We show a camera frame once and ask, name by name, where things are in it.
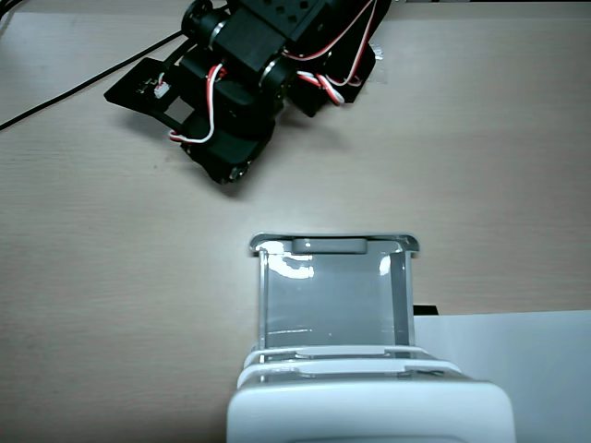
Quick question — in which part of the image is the white flat board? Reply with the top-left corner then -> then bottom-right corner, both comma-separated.
412,308 -> 591,443

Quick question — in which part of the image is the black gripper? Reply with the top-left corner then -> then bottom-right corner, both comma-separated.
180,76 -> 281,186

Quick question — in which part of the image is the translucent grey drawer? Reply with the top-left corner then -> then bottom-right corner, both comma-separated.
247,232 -> 420,351

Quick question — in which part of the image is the twisted red white servo wire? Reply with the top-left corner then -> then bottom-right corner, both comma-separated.
295,69 -> 347,106

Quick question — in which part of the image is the thin black cable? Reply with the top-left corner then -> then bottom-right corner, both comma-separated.
0,30 -> 187,131

